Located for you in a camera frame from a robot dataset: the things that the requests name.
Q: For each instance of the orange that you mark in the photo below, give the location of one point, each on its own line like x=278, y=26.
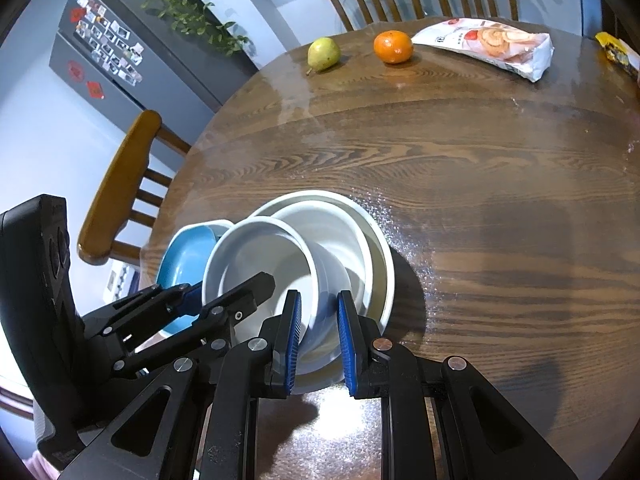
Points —
x=393, y=47

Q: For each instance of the large patterned square plate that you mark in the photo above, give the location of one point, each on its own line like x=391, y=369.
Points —
x=220, y=227

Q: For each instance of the white printed box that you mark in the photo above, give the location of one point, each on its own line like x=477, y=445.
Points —
x=120, y=279

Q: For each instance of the red fridge decal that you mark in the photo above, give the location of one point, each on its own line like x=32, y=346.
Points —
x=77, y=14
x=94, y=89
x=75, y=70

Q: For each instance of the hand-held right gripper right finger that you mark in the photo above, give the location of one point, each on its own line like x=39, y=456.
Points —
x=347, y=345

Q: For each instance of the green pear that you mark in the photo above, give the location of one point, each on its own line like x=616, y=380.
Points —
x=324, y=54

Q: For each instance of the bread packet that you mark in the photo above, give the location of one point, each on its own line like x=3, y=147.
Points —
x=490, y=45

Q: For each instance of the medium white bowl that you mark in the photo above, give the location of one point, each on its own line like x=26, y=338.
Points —
x=340, y=240

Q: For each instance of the large white bowl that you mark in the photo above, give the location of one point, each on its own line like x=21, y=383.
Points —
x=380, y=270

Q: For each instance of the yellow snack packet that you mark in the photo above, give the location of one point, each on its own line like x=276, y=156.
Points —
x=617, y=52

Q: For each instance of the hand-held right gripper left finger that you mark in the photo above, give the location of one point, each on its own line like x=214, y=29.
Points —
x=292, y=342

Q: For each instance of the blue plate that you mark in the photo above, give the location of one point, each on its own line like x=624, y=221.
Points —
x=182, y=265

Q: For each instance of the group of fridge photo magnets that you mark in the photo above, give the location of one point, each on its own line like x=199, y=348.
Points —
x=110, y=40

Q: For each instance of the trailing green vine plant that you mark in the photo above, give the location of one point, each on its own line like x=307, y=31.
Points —
x=175, y=0

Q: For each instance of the grey refrigerator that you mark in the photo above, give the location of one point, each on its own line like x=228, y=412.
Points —
x=165, y=65

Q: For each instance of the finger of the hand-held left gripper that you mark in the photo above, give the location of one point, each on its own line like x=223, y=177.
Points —
x=165, y=300
x=240, y=295

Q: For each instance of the person's left forearm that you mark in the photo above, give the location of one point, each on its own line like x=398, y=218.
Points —
x=42, y=467

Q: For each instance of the white straight-sided ceramic bowl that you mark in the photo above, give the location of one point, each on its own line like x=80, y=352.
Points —
x=250, y=255

